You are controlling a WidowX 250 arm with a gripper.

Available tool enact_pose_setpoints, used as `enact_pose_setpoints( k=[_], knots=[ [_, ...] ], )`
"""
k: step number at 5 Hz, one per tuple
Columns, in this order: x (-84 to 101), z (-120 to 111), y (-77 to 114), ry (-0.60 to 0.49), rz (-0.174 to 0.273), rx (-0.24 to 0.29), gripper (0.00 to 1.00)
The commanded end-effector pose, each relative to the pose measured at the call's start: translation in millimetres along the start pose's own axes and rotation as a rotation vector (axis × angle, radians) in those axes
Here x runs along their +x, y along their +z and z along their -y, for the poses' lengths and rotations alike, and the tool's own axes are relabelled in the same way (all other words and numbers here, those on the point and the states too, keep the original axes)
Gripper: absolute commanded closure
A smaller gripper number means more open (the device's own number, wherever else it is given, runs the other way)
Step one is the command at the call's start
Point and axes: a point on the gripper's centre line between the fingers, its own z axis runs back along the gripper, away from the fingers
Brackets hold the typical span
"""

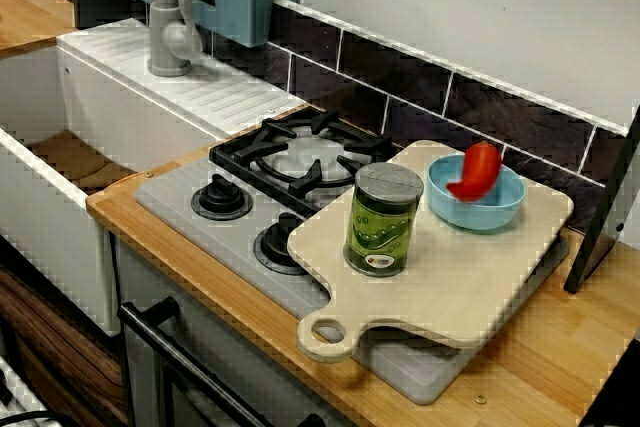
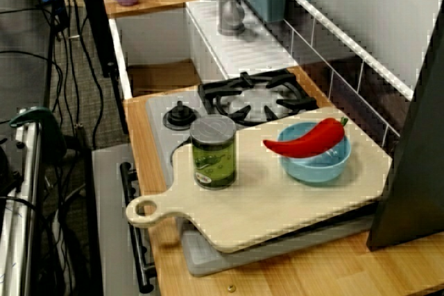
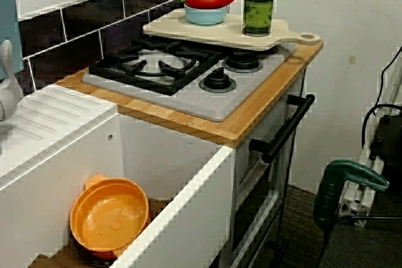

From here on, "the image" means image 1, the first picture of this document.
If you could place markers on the grey toy oven front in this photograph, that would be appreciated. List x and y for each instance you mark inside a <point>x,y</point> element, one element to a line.
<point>240,347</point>

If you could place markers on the black stove knob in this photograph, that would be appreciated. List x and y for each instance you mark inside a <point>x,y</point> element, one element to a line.
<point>275,247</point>
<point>220,199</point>

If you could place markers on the light blue plastic bowl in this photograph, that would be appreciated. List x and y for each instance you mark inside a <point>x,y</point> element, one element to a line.
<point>480,217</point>

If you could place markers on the black angled bar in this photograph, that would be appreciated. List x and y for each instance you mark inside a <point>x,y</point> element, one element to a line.
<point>615,392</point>

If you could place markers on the pale wooden cutting board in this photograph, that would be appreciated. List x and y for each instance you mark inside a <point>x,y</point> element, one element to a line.
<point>450,287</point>

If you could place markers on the green toy pea can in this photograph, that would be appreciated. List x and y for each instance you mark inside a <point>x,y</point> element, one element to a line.
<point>382,227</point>

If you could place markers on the white toy sink unit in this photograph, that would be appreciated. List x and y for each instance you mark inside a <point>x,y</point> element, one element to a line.
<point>125,97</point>

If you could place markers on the red toy pepper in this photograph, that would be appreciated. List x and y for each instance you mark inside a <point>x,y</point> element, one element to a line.
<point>477,172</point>

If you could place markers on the dark tile backsplash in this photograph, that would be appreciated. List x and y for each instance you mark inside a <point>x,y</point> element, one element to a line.
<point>420,82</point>

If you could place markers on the grey toy stove top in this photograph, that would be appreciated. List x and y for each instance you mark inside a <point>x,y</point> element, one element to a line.
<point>170,192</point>

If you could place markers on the black burner grate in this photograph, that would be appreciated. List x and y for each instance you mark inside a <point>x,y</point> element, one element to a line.
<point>300,187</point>

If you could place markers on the grey toy faucet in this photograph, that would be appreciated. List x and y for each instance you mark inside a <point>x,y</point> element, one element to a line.
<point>162,22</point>

